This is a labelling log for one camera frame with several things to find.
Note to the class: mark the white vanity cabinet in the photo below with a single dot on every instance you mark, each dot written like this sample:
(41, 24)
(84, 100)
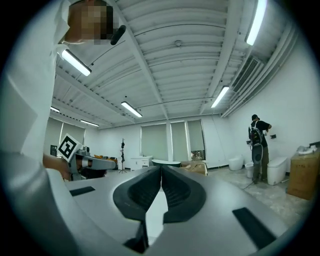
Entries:
(141, 163)

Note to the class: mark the dark green bathtub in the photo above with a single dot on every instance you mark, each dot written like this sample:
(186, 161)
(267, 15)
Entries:
(166, 163)

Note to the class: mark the person's head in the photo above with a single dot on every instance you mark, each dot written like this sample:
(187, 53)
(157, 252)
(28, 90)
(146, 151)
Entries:
(82, 25)

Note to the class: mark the rounded white toilet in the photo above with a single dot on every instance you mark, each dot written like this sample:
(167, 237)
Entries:
(236, 162)

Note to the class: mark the small white toilet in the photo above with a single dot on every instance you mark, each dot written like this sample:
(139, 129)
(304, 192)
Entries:
(249, 170)

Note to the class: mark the person's white shirt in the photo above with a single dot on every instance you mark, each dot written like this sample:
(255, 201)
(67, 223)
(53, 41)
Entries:
(27, 82)

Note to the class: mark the flat opened cardboard boxes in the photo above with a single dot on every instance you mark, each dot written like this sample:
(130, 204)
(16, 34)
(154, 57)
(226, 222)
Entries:
(195, 167)

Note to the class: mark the black tripod stand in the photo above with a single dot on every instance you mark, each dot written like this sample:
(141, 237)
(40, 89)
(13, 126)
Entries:
(122, 155)

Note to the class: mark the white packing material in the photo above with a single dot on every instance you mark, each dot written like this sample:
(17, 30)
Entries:
(306, 149)

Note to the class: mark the person's left forearm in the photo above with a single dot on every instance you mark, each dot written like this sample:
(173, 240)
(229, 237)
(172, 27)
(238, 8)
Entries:
(53, 163)

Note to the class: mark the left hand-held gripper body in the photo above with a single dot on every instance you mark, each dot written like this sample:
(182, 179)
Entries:
(100, 165)

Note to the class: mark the ceiling air vent grille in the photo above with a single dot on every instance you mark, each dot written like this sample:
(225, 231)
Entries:
(246, 75)

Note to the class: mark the large white toilet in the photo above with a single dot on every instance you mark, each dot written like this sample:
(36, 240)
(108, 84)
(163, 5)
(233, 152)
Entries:
(276, 170)

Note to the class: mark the black head-worn camera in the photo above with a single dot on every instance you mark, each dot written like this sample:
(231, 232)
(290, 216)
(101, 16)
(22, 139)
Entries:
(118, 35)

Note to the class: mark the long ceiling tube light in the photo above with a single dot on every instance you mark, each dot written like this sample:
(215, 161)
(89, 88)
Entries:
(220, 96)
(256, 22)
(89, 122)
(131, 109)
(54, 109)
(76, 62)

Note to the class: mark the white ceiling pipes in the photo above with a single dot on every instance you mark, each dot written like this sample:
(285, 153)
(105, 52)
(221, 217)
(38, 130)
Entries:
(262, 80)

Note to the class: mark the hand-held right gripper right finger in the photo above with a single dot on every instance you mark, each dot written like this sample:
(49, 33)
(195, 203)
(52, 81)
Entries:
(195, 197)

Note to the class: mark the round ceiling smoke detector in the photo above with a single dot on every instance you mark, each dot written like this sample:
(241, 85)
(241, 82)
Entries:
(178, 43)

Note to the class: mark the large brown cardboard box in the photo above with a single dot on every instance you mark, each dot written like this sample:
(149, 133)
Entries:
(303, 175)

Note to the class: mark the grey window blind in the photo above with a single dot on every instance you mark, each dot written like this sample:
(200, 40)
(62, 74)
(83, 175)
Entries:
(179, 141)
(153, 142)
(196, 136)

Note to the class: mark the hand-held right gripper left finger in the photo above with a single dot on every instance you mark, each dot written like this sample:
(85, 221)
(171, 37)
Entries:
(125, 197)

